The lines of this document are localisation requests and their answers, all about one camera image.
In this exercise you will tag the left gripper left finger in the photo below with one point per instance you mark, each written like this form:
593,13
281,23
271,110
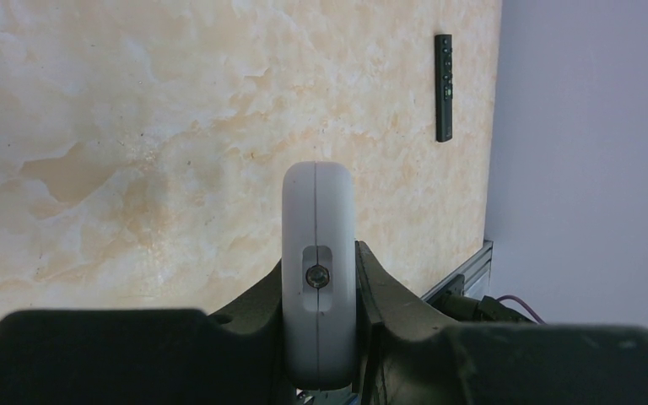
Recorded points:
148,356

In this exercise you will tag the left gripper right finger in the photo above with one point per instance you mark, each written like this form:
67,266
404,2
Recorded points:
412,353

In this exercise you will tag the white remote control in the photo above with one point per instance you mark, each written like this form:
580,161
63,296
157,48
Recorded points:
318,274

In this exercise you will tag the black remote control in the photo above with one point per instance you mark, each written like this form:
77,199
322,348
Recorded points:
443,88

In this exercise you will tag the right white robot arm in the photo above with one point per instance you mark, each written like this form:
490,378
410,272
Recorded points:
488,309

